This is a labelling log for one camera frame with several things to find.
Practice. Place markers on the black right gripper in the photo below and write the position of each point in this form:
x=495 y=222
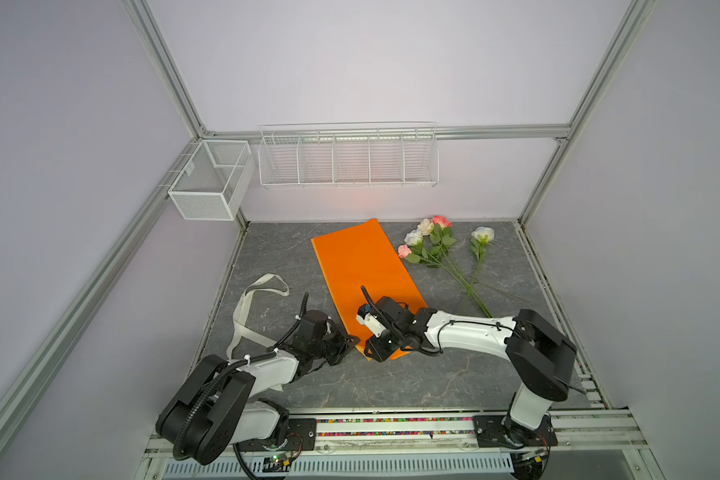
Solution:
x=376 y=352

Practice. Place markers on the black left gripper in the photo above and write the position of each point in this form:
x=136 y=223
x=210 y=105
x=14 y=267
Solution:
x=345 y=344

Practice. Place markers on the orange yellow wrapping paper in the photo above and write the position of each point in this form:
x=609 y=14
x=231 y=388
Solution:
x=363 y=256

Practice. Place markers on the small pink fake rose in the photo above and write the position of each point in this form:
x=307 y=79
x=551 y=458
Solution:
x=404 y=251

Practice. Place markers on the white fake rose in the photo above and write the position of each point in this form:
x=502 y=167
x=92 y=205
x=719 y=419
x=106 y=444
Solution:
x=416 y=236
x=480 y=239

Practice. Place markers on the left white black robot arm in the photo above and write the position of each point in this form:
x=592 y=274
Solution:
x=218 y=405

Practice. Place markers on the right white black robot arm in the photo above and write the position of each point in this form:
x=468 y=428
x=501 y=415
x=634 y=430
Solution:
x=542 y=356

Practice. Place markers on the white vent grille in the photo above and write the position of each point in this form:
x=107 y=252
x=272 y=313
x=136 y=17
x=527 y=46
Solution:
x=315 y=466

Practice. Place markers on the small white mesh basket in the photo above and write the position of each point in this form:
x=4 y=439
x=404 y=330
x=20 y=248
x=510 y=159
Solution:
x=212 y=183

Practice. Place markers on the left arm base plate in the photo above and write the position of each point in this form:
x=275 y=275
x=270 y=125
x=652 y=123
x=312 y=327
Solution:
x=299 y=434

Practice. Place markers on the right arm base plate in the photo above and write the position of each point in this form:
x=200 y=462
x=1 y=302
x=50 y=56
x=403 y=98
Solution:
x=500 y=431

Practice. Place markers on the long white wire basket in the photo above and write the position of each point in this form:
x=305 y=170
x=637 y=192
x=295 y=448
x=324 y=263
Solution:
x=355 y=154

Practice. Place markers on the aluminium mounting rail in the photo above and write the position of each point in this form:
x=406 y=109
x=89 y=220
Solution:
x=356 y=432

